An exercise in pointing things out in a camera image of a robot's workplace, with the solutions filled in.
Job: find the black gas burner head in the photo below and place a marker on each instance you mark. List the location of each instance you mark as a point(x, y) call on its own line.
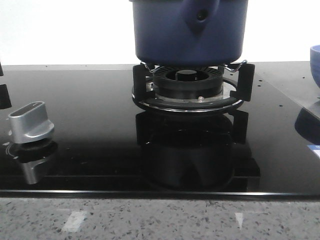
point(182, 83)

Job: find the black glass cooktop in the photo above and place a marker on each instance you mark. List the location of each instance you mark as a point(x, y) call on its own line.
point(103, 145)

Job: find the blue white sticker label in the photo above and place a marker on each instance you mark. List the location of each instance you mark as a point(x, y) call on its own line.
point(315, 149)

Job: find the silver stove control knob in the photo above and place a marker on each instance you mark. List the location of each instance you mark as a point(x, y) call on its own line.
point(30, 123)

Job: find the black pot support grate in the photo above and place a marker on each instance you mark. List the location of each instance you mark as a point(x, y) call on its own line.
point(236, 89)

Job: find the light blue plastic bowl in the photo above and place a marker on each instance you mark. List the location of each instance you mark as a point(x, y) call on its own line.
point(315, 63)

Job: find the dark blue saucepan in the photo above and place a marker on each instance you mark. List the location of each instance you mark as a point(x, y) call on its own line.
point(189, 33)

